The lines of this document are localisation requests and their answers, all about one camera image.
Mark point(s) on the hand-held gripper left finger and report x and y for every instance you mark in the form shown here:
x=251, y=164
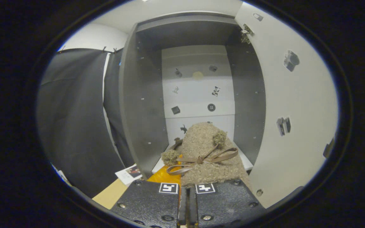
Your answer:
x=182, y=209

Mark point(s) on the brown fuzzy slipper shoe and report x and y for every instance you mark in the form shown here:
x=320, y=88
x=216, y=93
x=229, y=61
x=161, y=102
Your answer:
x=208, y=142

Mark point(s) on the stack of books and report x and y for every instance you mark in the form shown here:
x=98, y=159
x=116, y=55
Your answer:
x=128, y=173

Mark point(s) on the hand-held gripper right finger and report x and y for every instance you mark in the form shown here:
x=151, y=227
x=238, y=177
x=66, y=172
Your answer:
x=192, y=209

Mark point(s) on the black backdrop cloth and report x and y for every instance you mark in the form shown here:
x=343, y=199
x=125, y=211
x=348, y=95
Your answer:
x=74, y=110

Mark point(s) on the grey shoe cabinet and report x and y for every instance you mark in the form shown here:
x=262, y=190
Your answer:
x=144, y=110

